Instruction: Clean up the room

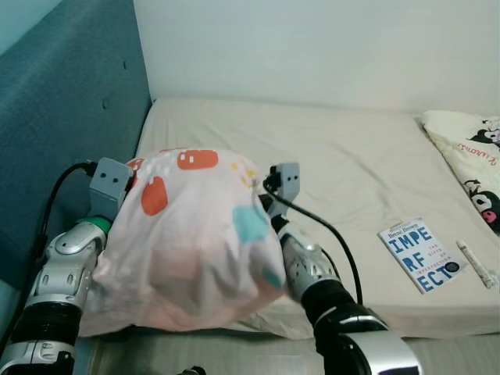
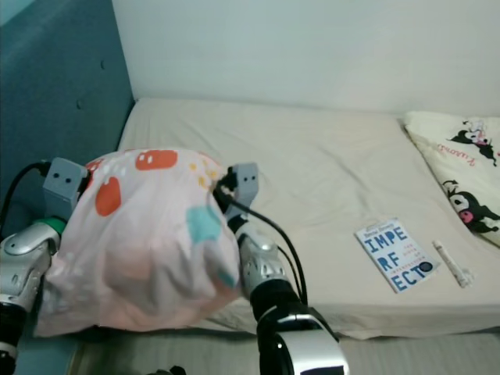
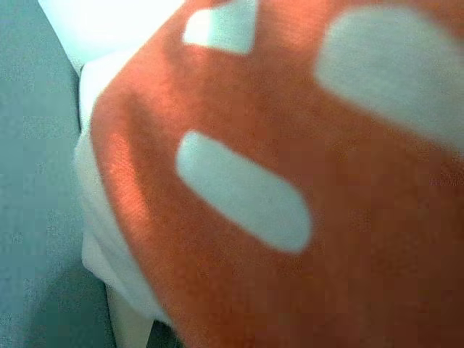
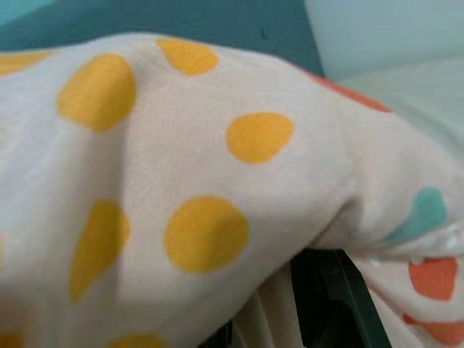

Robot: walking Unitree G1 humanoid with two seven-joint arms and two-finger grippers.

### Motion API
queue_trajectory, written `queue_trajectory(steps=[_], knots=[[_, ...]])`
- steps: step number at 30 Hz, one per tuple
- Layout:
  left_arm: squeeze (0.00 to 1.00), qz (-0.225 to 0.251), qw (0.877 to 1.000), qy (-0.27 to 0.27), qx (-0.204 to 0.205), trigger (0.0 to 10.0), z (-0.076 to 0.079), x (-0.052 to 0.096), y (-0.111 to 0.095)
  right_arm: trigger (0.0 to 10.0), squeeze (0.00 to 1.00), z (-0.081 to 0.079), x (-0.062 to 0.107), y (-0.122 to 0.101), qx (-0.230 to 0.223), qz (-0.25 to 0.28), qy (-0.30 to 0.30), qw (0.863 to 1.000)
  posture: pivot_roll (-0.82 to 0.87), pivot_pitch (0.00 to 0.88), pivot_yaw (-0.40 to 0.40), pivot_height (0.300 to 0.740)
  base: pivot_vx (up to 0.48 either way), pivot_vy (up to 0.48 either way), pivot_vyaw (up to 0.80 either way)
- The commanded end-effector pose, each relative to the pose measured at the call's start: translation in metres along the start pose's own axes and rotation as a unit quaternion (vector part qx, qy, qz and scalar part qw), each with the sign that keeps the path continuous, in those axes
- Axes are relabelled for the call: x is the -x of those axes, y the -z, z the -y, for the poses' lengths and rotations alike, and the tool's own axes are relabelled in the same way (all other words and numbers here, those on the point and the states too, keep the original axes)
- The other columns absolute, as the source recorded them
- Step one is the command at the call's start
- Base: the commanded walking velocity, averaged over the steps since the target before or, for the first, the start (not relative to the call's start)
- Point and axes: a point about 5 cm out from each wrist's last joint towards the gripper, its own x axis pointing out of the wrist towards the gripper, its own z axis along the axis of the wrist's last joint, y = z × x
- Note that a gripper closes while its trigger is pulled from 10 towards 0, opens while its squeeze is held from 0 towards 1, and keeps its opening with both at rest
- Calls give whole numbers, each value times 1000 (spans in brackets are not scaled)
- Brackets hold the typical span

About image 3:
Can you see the pink pillow with orange print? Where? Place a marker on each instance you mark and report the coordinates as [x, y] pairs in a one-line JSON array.
[[253, 145]]

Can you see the teal upholstered bed frame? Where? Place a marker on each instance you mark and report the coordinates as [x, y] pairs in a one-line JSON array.
[[32, 181]]

